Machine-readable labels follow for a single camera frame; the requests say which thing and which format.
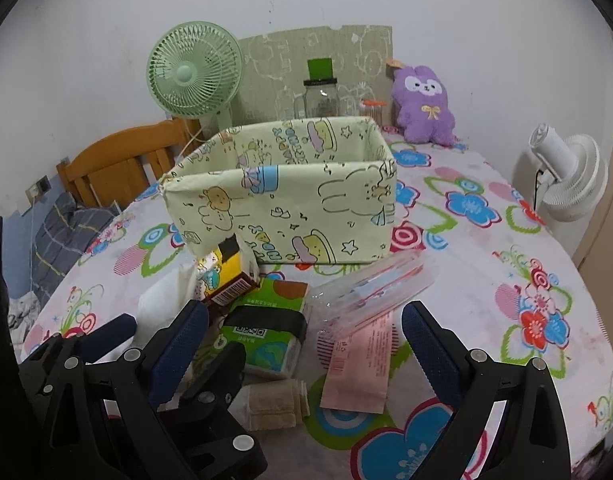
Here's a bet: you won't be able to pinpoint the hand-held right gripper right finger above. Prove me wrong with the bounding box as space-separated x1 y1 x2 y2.
401 300 573 480

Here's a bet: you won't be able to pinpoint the pink paper packet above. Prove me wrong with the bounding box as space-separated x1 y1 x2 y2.
320 310 394 415

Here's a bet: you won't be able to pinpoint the beige cloth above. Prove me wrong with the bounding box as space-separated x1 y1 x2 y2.
236 379 313 432

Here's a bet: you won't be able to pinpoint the green desk fan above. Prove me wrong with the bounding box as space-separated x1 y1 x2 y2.
146 21 245 136

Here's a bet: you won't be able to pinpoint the white desk fan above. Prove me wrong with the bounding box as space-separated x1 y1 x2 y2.
529 122 610 222

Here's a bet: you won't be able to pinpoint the small orange-lidded container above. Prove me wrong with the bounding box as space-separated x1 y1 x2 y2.
359 100 388 124

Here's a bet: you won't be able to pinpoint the purple plush bunny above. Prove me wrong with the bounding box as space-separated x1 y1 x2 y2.
389 64 458 148

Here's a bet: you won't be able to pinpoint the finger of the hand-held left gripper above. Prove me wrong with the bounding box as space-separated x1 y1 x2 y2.
19 312 138 411
156 341 268 480

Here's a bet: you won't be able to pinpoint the items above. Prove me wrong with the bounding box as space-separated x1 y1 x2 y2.
138 265 198 327

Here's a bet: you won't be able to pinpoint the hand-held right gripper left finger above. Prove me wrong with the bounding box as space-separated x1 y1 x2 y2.
41 300 210 480

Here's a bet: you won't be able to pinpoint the wall socket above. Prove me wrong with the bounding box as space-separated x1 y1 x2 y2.
26 175 52 201

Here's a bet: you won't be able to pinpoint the green box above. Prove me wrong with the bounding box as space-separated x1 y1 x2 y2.
308 59 335 82

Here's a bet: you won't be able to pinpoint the white crumpled bedding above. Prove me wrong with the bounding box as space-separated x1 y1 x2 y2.
9 290 53 357

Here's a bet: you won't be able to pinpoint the folded patterned fabric panel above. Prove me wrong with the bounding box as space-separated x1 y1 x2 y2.
236 24 393 128

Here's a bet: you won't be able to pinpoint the grey plaid blanket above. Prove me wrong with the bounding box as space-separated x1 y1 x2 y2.
31 192 121 292

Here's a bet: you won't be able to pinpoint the black fan cable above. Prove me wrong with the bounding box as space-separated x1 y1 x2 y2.
533 166 551 211

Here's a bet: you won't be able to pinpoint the clear plastic bag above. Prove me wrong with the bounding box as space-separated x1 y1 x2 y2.
306 252 440 342

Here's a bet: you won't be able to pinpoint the glass jar with black lid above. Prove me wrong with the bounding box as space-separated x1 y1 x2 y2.
294 79 340 119

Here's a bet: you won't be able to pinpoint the green tissue pack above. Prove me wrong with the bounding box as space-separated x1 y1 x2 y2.
219 278 310 379

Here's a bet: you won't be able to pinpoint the white fan cable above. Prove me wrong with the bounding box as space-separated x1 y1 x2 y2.
181 119 203 157

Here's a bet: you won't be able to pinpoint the yellow cartoon fabric storage box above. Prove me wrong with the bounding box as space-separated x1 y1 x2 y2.
159 116 398 267

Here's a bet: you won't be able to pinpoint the wooden chair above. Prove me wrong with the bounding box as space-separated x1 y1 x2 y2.
56 117 203 209

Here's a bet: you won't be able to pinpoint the cartoon animal tissue box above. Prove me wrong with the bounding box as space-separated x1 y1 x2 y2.
196 235 260 319

